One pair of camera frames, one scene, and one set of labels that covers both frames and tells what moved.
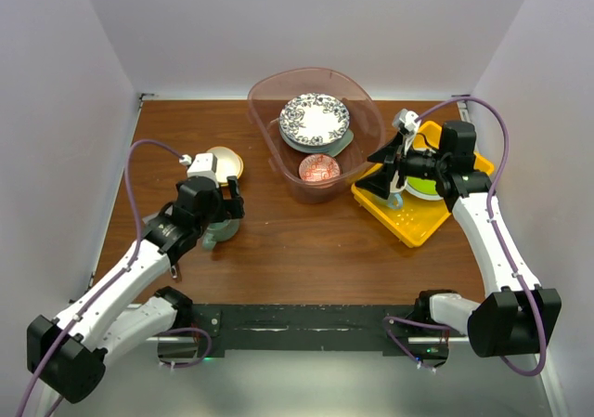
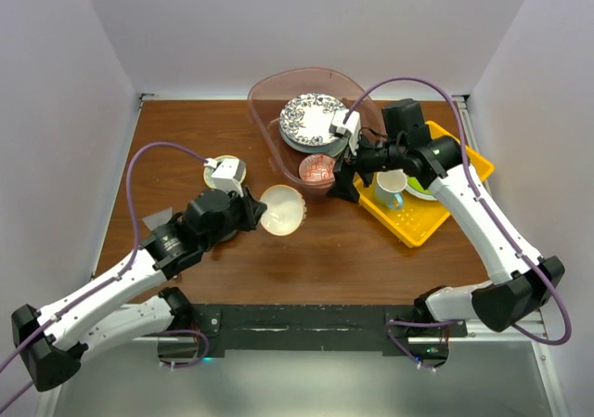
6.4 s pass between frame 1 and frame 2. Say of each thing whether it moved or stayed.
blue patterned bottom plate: stayed
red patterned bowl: stayed
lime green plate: stayed
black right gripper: moved
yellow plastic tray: stayed
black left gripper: moved
